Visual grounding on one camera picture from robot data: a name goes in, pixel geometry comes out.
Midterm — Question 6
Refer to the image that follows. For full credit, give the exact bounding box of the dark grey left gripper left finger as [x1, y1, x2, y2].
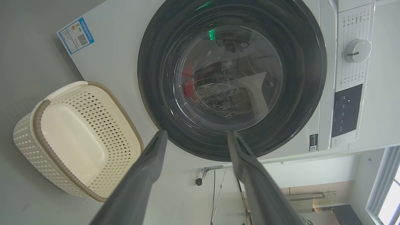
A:
[90, 130, 168, 225]

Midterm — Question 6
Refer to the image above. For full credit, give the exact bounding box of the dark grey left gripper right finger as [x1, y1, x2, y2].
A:
[227, 131, 306, 225]

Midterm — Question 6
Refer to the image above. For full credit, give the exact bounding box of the black round glass washer door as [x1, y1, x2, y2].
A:
[137, 0, 328, 162]

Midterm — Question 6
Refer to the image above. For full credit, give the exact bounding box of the cream perforated laundry basket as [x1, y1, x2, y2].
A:
[12, 81, 145, 203]

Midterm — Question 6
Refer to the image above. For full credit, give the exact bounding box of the perforated steel washer drum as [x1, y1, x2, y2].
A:
[192, 59, 268, 117]

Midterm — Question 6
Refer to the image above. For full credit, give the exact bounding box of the black washer display panel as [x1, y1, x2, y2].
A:
[331, 84, 363, 138]

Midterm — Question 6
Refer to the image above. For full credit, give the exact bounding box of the white front-load washing machine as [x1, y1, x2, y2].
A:
[57, 0, 375, 164]

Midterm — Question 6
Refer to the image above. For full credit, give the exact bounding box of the white partition board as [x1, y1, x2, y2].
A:
[184, 144, 386, 225]

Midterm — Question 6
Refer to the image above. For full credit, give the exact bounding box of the blue energy label sticker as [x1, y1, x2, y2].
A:
[58, 17, 95, 55]

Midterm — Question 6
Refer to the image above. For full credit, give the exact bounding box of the white round control knob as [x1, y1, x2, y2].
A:
[345, 39, 372, 63]

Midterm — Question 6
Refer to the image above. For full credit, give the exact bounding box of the thin white floor cable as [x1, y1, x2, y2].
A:
[212, 168, 227, 225]

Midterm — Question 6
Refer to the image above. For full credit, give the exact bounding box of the thin black floor cable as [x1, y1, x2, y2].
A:
[211, 170, 217, 225]

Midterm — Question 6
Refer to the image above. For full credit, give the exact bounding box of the silver metal caster bracket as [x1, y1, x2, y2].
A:
[202, 165, 224, 185]

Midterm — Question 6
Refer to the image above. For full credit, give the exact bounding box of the white window frame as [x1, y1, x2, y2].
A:
[365, 146, 400, 225]

